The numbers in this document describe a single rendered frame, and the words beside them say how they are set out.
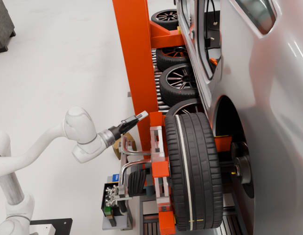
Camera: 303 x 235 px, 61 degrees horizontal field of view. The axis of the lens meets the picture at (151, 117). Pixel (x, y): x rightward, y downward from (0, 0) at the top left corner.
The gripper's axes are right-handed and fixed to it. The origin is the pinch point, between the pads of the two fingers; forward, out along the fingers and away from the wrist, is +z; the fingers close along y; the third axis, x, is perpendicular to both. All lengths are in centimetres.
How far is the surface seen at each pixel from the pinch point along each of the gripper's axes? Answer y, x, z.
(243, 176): -10, -59, 26
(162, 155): 3.1, -25.0, -7.2
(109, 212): -48, -23, -38
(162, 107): -121, 47, 81
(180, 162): 7.5, -34.4, -4.4
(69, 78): -219, 217, 48
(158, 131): -3.5, -11.5, 2.9
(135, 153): -14.5, -11.4, -11.7
